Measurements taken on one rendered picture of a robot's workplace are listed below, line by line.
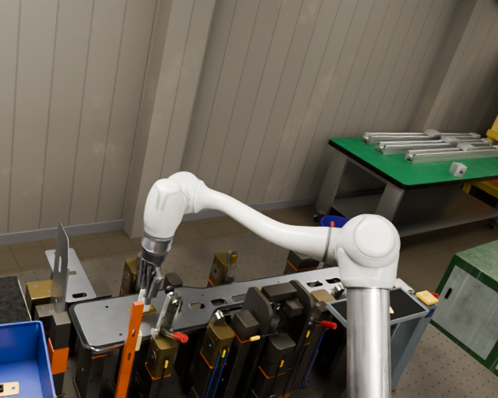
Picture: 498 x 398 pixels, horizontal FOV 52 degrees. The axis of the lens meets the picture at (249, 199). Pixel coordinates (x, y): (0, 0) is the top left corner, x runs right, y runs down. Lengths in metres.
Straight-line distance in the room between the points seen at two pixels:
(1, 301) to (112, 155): 2.15
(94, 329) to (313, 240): 0.71
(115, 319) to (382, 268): 0.86
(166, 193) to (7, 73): 1.99
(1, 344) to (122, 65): 2.34
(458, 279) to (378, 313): 2.54
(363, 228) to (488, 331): 2.64
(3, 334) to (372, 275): 0.91
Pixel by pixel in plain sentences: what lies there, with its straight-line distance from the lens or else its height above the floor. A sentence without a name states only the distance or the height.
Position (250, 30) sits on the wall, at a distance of 3.92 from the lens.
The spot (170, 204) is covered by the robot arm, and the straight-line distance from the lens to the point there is 1.43.
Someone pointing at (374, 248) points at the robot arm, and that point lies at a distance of 1.18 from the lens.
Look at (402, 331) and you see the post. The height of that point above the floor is 0.99.
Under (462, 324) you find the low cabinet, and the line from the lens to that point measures 3.83.
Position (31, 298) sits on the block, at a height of 1.06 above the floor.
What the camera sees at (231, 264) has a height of 1.06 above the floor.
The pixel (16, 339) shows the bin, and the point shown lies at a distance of 1.46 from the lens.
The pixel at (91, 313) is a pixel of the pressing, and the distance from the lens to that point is 1.70.
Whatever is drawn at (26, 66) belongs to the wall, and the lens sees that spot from 3.28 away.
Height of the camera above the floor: 2.11
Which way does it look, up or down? 25 degrees down
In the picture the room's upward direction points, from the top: 16 degrees clockwise
